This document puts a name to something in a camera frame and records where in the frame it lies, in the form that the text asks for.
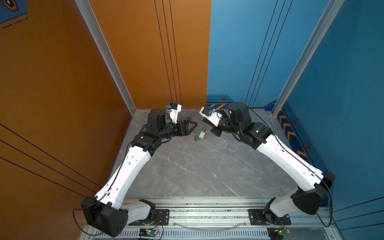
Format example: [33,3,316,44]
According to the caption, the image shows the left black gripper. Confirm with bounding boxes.
[157,120,197,142]

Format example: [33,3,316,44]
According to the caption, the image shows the bunch of coloured key tags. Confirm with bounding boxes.
[194,131,208,142]

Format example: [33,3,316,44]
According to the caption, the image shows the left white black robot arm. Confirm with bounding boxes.
[80,109,198,238]

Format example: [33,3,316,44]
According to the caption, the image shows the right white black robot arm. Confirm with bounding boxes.
[200,102,336,225]

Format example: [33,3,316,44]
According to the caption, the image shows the left green circuit board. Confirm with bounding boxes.
[138,228,161,240]

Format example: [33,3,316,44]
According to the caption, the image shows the green circuit board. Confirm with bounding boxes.
[138,228,161,240]
[267,228,291,240]

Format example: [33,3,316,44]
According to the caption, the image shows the right green circuit board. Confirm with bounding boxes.
[267,228,291,240]

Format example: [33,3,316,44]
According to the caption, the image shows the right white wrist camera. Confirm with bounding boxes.
[199,106,227,128]

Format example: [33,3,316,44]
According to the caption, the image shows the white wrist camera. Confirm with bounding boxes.
[166,103,182,124]
[199,106,227,128]

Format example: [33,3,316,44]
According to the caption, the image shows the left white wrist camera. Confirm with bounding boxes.
[166,103,182,124]

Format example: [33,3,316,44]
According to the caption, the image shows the aluminium rail frame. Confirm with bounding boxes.
[78,196,344,240]

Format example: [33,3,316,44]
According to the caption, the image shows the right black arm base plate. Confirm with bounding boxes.
[248,209,292,226]

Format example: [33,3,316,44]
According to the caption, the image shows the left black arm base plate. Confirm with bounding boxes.
[129,209,170,226]

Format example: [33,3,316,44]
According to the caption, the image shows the clear cable loop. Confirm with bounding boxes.
[172,221,249,232]

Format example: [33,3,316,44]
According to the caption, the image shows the right aluminium corner post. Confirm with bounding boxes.
[272,0,345,117]

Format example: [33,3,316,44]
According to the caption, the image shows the aluminium corner post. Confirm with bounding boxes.
[272,0,345,117]
[75,0,136,116]

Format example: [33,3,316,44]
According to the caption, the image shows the left aluminium corner post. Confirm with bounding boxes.
[75,0,136,116]

